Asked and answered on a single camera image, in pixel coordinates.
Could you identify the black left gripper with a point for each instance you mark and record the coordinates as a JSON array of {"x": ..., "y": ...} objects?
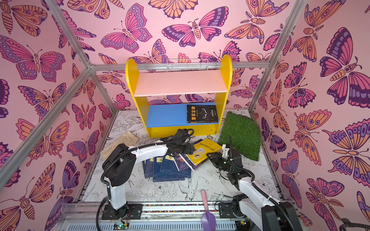
[{"x": 190, "y": 149}]

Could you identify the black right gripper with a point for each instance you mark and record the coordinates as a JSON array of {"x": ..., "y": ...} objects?
[{"x": 219, "y": 161}]

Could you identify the navy book with yellow label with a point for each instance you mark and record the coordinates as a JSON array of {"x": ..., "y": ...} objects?
[{"x": 168, "y": 166}]

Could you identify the yellow book with cartoon figure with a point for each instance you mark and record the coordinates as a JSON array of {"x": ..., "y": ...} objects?
[{"x": 203, "y": 148}]

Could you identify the black book with yellow title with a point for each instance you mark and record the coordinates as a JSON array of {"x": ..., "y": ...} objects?
[{"x": 198, "y": 113}]

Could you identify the dark purple book with figure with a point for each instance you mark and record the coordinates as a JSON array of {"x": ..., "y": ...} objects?
[{"x": 188, "y": 161}]

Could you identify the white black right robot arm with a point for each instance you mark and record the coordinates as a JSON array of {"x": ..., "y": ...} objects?
[{"x": 265, "y": 211}]

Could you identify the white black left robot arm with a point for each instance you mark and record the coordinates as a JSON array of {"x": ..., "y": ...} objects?
[{"x": 118, "y": 167}]

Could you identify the yellow shelf with coloured boards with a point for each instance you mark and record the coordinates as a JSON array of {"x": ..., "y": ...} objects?
[{"x": 165, "y": 119}]

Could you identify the green artificial grass mat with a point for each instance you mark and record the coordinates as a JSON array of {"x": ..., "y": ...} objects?
[{"x": 243, "y": 134}]

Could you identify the navy book bottom left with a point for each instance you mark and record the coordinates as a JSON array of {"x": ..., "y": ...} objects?
[{"x": 148, "y": 167}]

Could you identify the navy book yellow label middle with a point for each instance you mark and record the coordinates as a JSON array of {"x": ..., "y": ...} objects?
[{"x": 163, "y": 177}]

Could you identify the small green circuit board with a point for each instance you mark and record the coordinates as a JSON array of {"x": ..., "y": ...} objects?
[{"x": 120, "y": 226}]

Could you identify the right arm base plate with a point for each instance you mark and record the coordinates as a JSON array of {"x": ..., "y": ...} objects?
[{"x": 226, "y": 210}]

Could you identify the purple trowel with pink handle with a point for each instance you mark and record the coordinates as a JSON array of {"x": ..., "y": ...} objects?
[{"x": 208, "y": 219}]

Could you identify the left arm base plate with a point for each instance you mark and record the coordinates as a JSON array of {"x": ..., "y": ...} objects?
[{"x": 130, "y": 211}]

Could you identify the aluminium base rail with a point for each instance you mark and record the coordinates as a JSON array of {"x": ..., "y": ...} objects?
[{"x": 163, "y": 216}]

